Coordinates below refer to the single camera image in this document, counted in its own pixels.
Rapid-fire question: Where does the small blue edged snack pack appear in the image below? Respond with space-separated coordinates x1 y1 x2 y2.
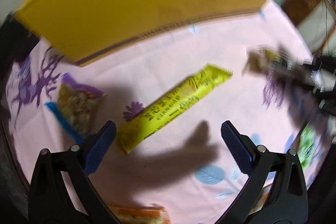
45 73 105 144

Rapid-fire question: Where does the lime green snack pack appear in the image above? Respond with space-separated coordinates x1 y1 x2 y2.
297 122 323 177

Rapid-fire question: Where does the long yellow snack bar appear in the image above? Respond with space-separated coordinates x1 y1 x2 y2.
117 64 232 153

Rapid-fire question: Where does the long dark snack bar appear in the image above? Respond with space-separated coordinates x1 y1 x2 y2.
242 46 295 75

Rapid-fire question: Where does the orange cracker snack pack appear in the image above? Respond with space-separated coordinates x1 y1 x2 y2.
249 184 272 215

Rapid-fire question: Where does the pink floral tablecloth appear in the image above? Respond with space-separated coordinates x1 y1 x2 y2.
3 0 321 224

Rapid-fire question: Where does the wooden armchair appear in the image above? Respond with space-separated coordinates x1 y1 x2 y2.
270 0 336 54

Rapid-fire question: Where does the small orange cracker pack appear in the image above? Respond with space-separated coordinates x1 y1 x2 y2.
107 204 170 224

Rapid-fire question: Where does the dark carved wooden furniture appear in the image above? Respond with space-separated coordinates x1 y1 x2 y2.
0 12 40 77

